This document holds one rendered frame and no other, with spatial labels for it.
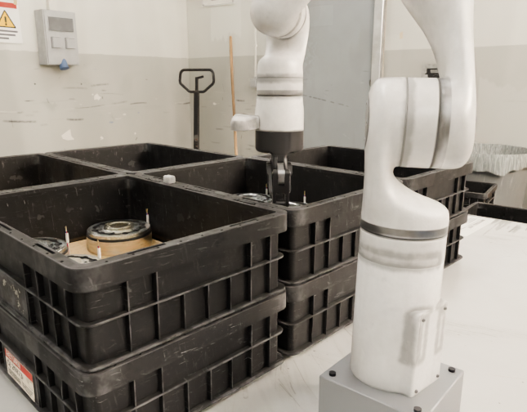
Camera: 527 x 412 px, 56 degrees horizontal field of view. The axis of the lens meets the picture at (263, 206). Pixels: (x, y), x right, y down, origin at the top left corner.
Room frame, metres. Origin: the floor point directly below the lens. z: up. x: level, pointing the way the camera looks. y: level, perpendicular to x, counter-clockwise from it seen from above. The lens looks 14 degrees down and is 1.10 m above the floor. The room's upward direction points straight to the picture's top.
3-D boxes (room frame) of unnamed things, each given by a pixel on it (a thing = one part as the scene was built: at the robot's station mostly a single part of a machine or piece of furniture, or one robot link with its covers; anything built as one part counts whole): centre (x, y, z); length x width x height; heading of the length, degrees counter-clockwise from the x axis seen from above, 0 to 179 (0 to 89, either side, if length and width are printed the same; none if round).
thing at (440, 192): (1.10, -0.21, 0.87); 0.40 x 0.30 x 0.11; 46
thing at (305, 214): (0.88, 0.00, 0.92); 0.40 x 0.30 x 0.02; 46
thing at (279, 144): (0.78, -0.03, 0.98); 0.08 x 0.08 x 0.09
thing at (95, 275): (0.67, 0.21, 0.92); 0.40 x 0.30 x 0.02; 46
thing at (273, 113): (0.78, -0.01, 1.05); 0.11 x 0.09 x 0.06; 91
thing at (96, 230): (0.79, 0.24, 0.86); 0.10 x 0.10 x 0.01
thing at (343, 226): (0.88, 0.00, 0.87); 0.40 x 0.30 x 0.11; 46
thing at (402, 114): (0.52, -0.15, 1.01); 0.09 x 0.09 x 0.17; 78
